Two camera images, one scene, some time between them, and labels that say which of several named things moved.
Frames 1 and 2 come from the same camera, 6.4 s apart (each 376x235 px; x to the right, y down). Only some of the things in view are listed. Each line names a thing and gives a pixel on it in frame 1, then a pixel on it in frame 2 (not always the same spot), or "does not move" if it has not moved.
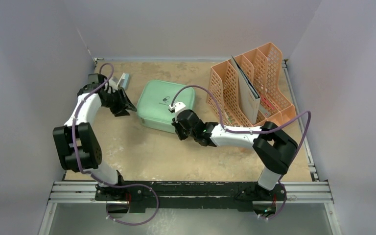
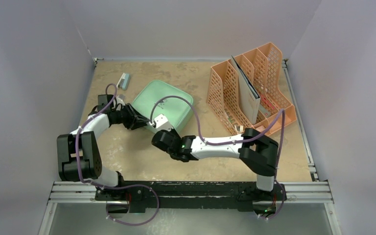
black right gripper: x=180 y=129 to x=161 y=137
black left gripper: x=124 y=104 to x=134 y=120
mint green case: x=154 y=98 does not move
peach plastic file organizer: x=263 y=67 does not move
